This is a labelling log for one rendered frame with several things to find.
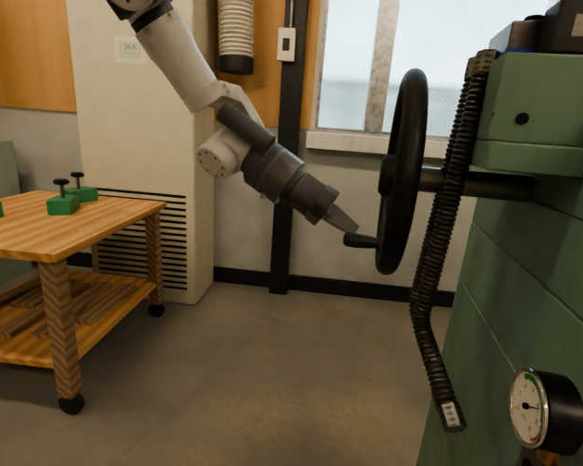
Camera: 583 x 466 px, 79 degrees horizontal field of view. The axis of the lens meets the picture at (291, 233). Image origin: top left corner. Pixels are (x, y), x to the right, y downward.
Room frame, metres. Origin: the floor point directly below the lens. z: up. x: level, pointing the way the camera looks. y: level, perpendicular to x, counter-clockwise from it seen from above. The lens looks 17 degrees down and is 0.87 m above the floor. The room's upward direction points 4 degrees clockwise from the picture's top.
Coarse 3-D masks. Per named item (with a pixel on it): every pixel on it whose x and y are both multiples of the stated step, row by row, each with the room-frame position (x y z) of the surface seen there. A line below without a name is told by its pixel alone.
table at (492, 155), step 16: (480, 144) 0.42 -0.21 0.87; (496, 144) 0.39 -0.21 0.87; (512, 144) 0.38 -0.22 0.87; (528, 144) 0.38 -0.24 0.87; (480, 160) 0.41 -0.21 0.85; (496, 160) 0.39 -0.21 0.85; (512, 160) 0.38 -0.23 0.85; (528, 160) 0.38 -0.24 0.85; (544, 160) 0.38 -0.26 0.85; (560, 160) 0.37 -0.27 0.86; (576, 160) 0.37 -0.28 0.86; (576, 176) 0.37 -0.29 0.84
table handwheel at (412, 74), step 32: (416, 96) 0.42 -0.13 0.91; (416, 128) 0.40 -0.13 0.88; (384, 160) 0.51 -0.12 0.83; (416, 160) 0.38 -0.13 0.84; (384, 192) 0.50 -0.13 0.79; (416, 192) 0.38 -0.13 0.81; (480, 192) 0.48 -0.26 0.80; (512, 192) 0.47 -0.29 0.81; (384, 224) 0.59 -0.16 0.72; (384, 256) 0.41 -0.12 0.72
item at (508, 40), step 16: (560, 0) 0.41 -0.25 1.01; (576, 0) 0.40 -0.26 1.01; (544, 16) 0.43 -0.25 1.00; (560, 16) 0.40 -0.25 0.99; (576, 16) 0.40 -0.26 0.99; (512, 32) 0.45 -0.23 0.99; (528, 32) 0.44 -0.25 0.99; (544, 32) 0.42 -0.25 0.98; (560, 32) 0.40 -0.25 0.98; (576, 32) 0.39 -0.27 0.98; (496, 48) 0.49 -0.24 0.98; (512, 48) 0.44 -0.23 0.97; (528, 48) 0.44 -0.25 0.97; (544, 48) 0.41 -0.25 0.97; (560, 48) 0.40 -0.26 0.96; (576, 48) 0.40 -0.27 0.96
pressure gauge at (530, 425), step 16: (528, 368) 0.26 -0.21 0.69; (512, 384) 0.27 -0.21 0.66; (528, 384) 0.25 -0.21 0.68; (544, 384) 0.24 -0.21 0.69; (560, 384) 0.24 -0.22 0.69; (512, 400) 0.27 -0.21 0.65; (528, 400) 0.24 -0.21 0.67; (544, 400) 0.22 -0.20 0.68; (560, 400) 0.22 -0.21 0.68; (576, 400) 0.22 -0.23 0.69; (512, 416) 0.26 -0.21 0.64; (528, 416) 0.24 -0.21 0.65; (544, 416) 0.22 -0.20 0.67; (560, 416) 0.22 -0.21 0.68; (576, 416) 0.22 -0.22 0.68; (528, 432) 0.23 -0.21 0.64; (544, 432) 0.21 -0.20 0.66; (560, 432) 0.21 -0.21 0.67; (576, 432) 0.21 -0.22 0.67; (544, 448) 0.22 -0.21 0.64; (560, 448) 0.21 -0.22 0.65; (576, 448) 0.21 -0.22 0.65; (544, 464) 0.23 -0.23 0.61
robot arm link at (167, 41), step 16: (160, 0) 0.52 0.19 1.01; (128, 16) 0.51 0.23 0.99; (144, 16) 0.53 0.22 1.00; (160, 16) 0.54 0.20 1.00; (176, 16) 0.55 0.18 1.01; (144, 32) 0.54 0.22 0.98; (160, 32) 0.54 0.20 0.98; (176, 32) 0.55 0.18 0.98; (144, 48) 0.56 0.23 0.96; (160, 48) 0.54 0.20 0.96; (176, 48) 0.55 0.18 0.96; (192, 48) 0.57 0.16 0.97; (160, 64) 0.56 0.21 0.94; (176, 64) 0.55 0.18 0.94; (192, 64) 0.56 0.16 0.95; (176, 80) 0.56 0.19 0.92; (192, 80) 0.56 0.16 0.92; (208, 80) 0.58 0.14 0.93
